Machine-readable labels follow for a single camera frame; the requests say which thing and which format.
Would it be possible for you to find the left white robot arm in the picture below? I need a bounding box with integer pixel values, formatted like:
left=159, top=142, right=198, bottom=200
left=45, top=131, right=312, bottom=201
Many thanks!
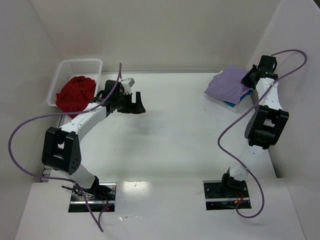
left=41, top=78, right=146, bottom=200

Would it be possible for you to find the white folded t shirt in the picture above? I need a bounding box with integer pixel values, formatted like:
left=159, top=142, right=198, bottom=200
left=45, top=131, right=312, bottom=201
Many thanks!
left=203, top=71, right=251, bottom=114

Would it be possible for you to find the pink folded t shirt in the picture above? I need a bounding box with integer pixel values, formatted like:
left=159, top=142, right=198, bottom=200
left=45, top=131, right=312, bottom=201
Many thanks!
left=240, top=86, right=253, bottom=98

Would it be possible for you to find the blue folded t shirt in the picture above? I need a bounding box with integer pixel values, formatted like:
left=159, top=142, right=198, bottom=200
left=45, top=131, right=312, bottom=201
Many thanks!
left=224, top=89, right=253, bottom=108

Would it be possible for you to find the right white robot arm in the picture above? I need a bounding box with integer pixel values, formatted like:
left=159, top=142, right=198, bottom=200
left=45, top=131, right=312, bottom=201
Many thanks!
left=221, top=55, right=289, bottom=198

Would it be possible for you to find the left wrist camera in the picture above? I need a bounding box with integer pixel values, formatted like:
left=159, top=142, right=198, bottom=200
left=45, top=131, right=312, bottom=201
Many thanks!
left=121, top=78, right=135, bottom=95

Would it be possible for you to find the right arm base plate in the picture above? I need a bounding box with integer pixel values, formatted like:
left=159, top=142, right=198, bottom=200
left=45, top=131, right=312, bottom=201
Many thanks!
left=203, top=181, right=252, bottom=211

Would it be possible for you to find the red t shirt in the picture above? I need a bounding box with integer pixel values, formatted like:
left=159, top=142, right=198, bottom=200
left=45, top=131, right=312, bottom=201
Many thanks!
left=55, top=76, right=96, bottom=113

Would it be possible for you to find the white plastic basket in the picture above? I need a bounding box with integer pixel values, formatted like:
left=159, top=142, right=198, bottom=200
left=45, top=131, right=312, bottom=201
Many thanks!
left=46, top=58, right=103, bottom=107

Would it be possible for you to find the purple t shirt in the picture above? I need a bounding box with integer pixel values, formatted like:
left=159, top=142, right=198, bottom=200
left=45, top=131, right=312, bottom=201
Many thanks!
left=204, top=65, right=252, bottom=105

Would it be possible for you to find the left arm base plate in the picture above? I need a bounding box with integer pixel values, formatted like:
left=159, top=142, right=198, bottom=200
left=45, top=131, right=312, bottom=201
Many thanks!
left=68, top=183, right=117, bottom=213

